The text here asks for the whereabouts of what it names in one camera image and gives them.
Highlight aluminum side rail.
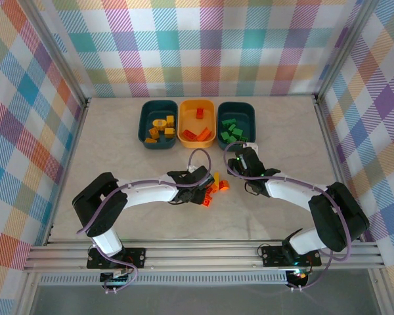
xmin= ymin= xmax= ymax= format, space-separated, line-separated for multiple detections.
xmin=313 ymin=94 xmax=382 ymax=250
xmin=44 ymin=98 xmax=92 ymax=247

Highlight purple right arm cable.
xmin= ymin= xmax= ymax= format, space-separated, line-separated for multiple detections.
xmin=223 ymin=141 xmax=353 ymax=293

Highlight large orange lego brick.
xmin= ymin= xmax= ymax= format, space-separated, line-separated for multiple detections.
xmin=196 ymin=127 xmax=213 ymax=142

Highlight yellow-orange plastic container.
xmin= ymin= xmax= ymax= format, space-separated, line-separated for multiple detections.
xmin=177 ymin=98 xmax=217 ymax=150

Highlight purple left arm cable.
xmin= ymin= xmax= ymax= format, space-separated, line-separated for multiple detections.
xmin=76 ymin=148 xmax=214 ymax=295

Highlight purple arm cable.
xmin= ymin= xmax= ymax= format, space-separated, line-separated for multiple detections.
xmin=76 ymin=148 xmax=214 ymax=295
xmin=223 ymin=141 xmax=353 ymax=293

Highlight small electronics board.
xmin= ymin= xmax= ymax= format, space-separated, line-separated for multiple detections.
xmin=99 ymin=270 xmax=134 ymax=295
xmin=287 ymin=268 xmax=313 ymax=291

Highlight aluminum frame post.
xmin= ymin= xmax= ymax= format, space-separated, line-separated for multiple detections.
xmin=24 ymin=0 xmax=90 ymax=105
xmin=313 ymin=0 xmax=380 ymax=104

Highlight slotted grey cable tray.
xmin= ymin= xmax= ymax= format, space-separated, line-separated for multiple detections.
xmin=38 ymin=274 xmax=290 ymax=287

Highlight aluminum base rail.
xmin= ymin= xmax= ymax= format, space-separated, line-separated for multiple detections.
xmin=22 ymin=240 xmax=387 ymax=274

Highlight dark teal plastic container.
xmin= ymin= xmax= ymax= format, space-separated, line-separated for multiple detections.
xmin=217 ymin=101 xmax=257 ymax=152
xmin=137 ymin=99 xmax=179 ymax=150

